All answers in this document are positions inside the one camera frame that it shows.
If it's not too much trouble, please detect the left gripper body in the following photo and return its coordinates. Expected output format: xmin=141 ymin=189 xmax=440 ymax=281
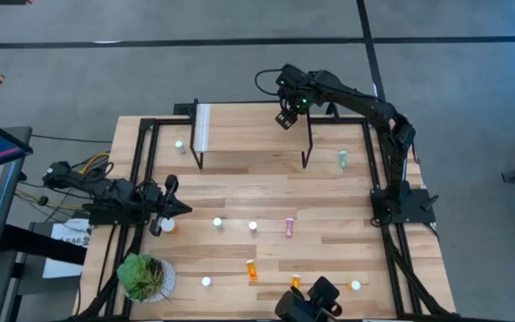
xmin=143 ymin=174 xmax=180 ymax=237

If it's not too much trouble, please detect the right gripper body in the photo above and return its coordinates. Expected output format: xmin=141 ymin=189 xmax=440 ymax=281
xmin=275 ymin=64 xmax=312 ymax=131

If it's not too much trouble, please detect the wooden shelf with black legs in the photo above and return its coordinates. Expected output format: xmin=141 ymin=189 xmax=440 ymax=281
xmin=189 ymin=98 xmax=316 ymax=171

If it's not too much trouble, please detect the green plant in white pot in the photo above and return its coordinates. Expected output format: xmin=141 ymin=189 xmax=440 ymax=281
xmin=116 ymin=252 xmax=178 ymax=304

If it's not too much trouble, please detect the black power strip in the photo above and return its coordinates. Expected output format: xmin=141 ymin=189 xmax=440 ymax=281
xmin=173 ymin=102 xmax=196 ymax=117

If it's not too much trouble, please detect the white paper sheet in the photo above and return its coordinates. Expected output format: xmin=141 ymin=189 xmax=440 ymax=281
xmin=42 ymin=217 xmax=93 ymax=279

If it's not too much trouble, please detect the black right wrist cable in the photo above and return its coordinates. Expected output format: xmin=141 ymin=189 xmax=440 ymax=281
xmin=253 ymin=68 xmax=285 ymax=97

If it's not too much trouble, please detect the black bracket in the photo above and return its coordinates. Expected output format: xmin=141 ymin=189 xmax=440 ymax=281
xmin=324 ymin=101 xmax=342 ymax=121

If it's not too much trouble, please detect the yellow cable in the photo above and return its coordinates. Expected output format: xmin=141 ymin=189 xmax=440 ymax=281
xmin=78 ymin=151 xmax=111 ymax=175

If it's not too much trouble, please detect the black floor cable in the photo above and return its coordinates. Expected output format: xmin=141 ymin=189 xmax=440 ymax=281
xmin=31 ymin=132 xmax=112 ymax=145

